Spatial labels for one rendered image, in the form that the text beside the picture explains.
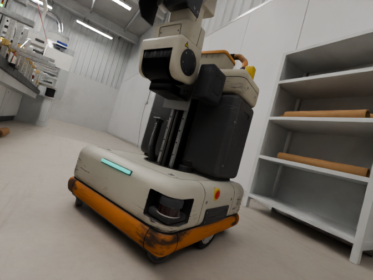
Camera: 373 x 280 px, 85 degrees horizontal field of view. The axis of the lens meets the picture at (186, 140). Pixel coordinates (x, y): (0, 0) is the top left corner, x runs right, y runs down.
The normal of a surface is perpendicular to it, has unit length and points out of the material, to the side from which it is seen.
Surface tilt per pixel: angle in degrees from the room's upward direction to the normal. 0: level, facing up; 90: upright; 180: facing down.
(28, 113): 90
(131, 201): 90
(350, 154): 90
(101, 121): 90
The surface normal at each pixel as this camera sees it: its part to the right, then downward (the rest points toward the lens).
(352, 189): -0.82, -0.25
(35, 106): 0.51, 0.11
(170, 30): -0.58, -0.05
